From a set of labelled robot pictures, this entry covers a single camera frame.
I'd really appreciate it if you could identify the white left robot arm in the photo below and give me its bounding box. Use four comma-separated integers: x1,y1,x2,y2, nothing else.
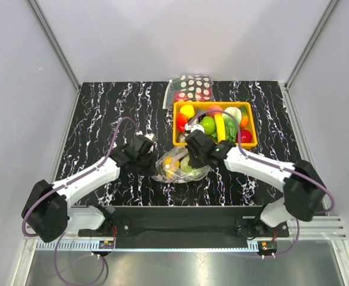
21,133,157,243

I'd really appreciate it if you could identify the yellow fake pear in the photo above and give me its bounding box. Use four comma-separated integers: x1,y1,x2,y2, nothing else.
163,157,180,172

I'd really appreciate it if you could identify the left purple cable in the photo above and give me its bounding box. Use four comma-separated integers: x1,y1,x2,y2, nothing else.
20,117,145,238

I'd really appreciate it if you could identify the green fake apple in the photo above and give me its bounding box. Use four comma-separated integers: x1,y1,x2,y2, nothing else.
200,116,216,135

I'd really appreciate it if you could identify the purple cable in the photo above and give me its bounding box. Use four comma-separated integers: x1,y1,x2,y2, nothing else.
20,117,145,238
187,108,336,216

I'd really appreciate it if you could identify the yellow fake banana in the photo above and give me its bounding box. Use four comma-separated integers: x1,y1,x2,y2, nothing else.
214,114,226,142

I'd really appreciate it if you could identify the yellow fake lemon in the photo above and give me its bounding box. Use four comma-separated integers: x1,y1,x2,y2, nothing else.
179,104,195,119

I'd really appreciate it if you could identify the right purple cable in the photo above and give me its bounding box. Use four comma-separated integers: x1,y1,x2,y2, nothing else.
187,108,336,216

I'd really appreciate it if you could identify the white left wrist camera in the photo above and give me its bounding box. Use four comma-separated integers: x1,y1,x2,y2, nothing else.
144,133,157,147

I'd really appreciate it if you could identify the yellow plastic bin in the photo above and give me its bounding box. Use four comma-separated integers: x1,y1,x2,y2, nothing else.
173,102,257,150

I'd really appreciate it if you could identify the green fake cabbage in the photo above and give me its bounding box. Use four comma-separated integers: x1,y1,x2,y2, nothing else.
222,107,242,143

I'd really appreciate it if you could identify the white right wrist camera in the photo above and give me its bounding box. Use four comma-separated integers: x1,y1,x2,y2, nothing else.
184,123,205,134

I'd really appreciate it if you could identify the polka dot zip bag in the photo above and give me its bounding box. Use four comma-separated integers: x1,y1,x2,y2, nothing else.
163,74,215,110

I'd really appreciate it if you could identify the clear zip top bag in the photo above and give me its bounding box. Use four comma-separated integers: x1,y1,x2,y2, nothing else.
152,147,211,184

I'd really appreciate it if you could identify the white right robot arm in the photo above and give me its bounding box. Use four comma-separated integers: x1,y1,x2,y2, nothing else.
185,130,328,237

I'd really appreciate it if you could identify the fake peach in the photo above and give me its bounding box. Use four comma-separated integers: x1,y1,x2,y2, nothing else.
207,105,223,118

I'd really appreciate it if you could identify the small fake carrot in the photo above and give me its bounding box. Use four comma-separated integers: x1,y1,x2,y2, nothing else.
239,105,250,128

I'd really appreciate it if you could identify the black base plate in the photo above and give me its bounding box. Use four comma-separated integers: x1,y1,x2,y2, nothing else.
79,206,289,239

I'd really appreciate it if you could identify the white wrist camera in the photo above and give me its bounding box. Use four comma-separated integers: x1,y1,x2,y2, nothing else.
184,123,205,134
144,133,157,147

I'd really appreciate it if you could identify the green fake leaf vegetable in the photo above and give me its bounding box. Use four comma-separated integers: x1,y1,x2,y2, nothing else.
180,156,205,176

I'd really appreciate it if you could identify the red fake tomato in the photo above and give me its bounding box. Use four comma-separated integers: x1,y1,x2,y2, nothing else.
240,129,253,144

